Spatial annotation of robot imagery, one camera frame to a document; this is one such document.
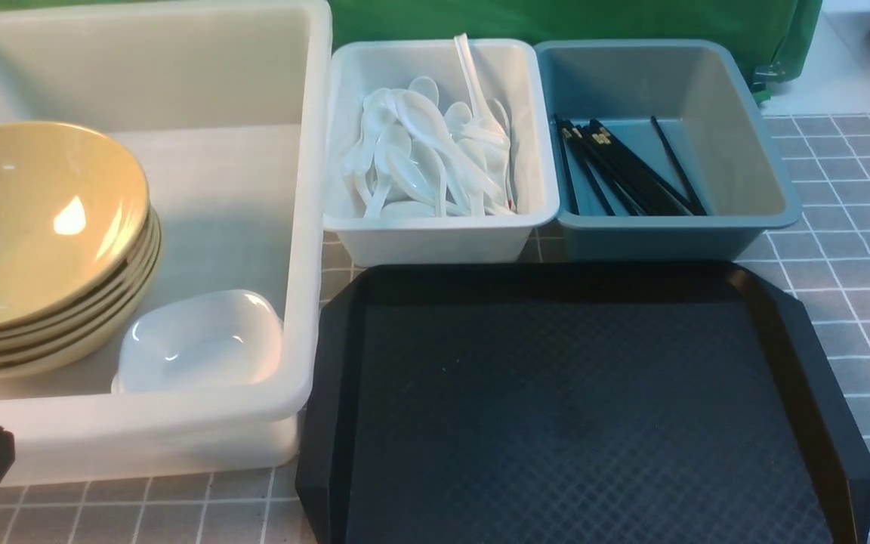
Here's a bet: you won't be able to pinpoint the pile of white spoons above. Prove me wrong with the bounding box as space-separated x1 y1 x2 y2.
341 34 517 218

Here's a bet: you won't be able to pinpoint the black chopsticks in bin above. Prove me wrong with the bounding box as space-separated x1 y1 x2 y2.
552 115 708 217

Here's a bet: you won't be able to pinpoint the white ceramic soup spoon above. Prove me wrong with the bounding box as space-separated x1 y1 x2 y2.
393 89 511 214

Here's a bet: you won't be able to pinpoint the black serving tray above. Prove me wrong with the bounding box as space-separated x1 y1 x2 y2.
295 261 870 543

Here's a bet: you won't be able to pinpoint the large white plastic tub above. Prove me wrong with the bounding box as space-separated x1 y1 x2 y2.
0 1 332 487

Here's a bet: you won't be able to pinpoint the white spoon bin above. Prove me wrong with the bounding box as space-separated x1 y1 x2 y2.
323 39 560 267

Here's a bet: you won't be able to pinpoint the yellow noodle bowl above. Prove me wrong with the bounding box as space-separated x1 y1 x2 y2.
0 121 150 325
0 212 162 366
0 207 160 340
0 235 162 379

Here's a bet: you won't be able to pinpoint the teal chopstick bin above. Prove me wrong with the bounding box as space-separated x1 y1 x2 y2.
535 40 802 261

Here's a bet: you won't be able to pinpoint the white square dish in tub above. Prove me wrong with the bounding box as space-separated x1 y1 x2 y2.
111 289 283 394

